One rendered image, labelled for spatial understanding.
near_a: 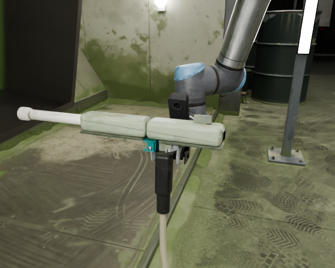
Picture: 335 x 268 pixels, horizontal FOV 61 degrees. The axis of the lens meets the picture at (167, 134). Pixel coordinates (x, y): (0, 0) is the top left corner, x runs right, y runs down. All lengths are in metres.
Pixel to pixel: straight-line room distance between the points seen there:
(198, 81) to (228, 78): 0.11
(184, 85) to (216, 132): 0.32
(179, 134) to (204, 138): 0.05
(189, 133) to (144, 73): 2.17
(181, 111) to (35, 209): 0.82
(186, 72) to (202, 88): 0.07
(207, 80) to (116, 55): 2.00
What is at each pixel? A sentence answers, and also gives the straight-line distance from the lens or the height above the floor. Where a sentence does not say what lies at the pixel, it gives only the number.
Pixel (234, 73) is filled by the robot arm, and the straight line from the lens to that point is 0.89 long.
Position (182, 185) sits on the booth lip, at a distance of 1.36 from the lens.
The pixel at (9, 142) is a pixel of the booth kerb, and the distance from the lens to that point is 1.95.
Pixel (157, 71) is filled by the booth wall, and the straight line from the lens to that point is 2.65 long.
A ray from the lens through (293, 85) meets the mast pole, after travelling 1.71.
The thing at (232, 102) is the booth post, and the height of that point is 0.12.
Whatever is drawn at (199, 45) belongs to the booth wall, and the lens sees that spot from 2.53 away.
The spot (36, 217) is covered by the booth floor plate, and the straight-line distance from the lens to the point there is 1.26.
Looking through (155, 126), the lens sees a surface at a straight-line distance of 0.56.
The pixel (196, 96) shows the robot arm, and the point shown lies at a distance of 0.83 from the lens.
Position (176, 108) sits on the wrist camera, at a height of 0.56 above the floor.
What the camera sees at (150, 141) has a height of 0.52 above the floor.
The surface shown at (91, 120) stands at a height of 0.55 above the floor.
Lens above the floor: 0.74
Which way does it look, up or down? 21 degrees down
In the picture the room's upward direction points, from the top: straight up
